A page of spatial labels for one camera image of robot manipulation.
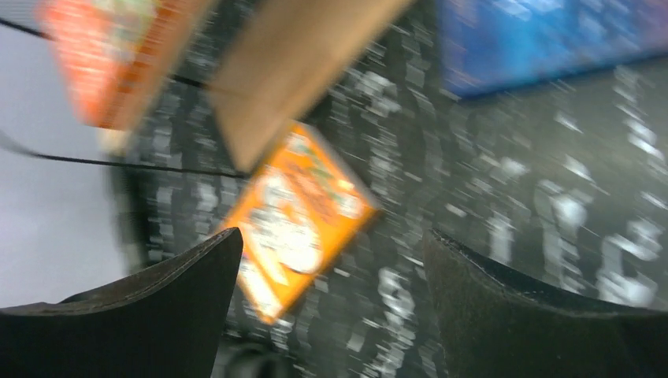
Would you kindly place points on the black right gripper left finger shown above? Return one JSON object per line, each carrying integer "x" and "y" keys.
{"x": 163, "y": 321}

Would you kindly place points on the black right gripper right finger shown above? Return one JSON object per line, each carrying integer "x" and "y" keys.
{"x": 495, "y": 321}

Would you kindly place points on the orange small treehouse book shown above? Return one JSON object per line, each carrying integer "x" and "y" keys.
{"x": 301, "y": 207}

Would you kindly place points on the orange green treehouse book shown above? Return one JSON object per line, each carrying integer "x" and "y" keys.
{"x": 115, "y": 55}

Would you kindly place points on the wooden two-tier shelf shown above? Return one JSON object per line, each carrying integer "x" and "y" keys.
{"x": 283, "y": 61}

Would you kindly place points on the blue Jane Eyre book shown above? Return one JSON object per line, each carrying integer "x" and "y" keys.
{"x": 491, "y": 46}

